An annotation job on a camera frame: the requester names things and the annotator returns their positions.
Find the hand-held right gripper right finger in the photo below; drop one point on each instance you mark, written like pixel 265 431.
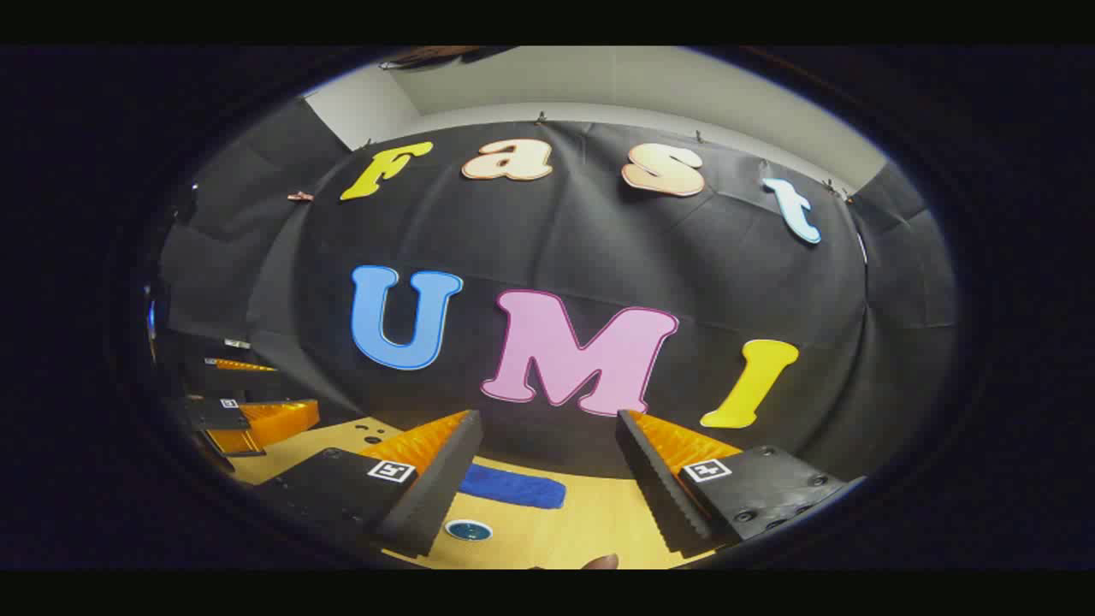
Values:
pixel 654 488

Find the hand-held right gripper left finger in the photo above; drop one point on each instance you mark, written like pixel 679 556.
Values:
pixel 445 488

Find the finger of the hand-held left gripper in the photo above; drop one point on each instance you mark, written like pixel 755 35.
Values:
pixel 235 381
pixel 274 421

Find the blue towel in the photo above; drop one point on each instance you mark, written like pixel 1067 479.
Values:
pixel 522 489

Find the black backdrop cloth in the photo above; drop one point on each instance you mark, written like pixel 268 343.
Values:
pixel 556 239

